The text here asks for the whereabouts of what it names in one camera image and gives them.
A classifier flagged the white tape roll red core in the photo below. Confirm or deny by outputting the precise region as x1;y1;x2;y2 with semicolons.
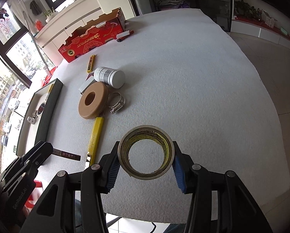
36;101;47;116

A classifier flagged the grey metal bracket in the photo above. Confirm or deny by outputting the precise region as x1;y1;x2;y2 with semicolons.
26;110;39;125

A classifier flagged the white low cabinet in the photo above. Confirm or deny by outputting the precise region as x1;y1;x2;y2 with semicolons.
35;0;136;54

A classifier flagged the white tape roll yellow core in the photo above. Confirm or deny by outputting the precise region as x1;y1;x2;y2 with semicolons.
117;125;176;180

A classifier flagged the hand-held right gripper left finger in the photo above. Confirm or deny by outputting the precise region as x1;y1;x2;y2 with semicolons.
26;141;122;233

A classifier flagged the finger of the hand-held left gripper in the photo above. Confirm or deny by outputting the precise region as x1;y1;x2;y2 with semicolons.
26;150;53;173
21;141;54;159

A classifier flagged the green houseplant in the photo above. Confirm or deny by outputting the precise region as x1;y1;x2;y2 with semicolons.
235;0;263;21

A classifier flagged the metal hose clamp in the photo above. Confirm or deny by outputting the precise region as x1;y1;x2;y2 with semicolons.
108;92;126;114

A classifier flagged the red plastic bucket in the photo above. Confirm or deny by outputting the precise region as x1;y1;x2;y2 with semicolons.
44;65;57;83

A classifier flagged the red window sticker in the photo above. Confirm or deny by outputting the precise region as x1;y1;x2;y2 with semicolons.
0;10;17;39

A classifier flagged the red cardboard box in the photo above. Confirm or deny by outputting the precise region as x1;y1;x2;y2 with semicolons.
58;7;126;63

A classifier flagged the small yellow blade case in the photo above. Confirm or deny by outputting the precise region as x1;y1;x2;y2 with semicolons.
87;55;97;73

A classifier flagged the large white plastic jar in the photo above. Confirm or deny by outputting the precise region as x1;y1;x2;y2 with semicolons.
94;67;125;88

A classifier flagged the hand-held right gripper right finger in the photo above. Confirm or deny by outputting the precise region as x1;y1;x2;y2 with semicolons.
172;141;273;233

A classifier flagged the dark glass cabinet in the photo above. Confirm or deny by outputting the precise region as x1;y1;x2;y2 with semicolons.
147;0;233;32

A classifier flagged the red plastic stool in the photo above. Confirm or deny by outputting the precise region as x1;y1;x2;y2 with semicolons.
26;180;44;209

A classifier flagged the tan wide tape ring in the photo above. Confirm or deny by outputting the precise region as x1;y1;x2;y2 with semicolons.
78;81;109;120

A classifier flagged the small potted plant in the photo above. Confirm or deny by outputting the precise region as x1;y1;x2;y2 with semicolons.
43;8;57;23

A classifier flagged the dark green shallow tray box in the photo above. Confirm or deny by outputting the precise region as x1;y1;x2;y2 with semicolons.
16;78;63;156

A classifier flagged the red pen with white cap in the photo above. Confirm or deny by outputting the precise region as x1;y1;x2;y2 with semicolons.
116;30;134;42

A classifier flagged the hanging dark garment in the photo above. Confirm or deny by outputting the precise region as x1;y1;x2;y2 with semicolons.
30;0;42;15

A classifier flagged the yellow utility knife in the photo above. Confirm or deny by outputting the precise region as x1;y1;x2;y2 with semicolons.
86;116;105;167

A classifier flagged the person's right leg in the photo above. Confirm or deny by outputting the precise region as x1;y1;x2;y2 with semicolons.
164;222;188;233

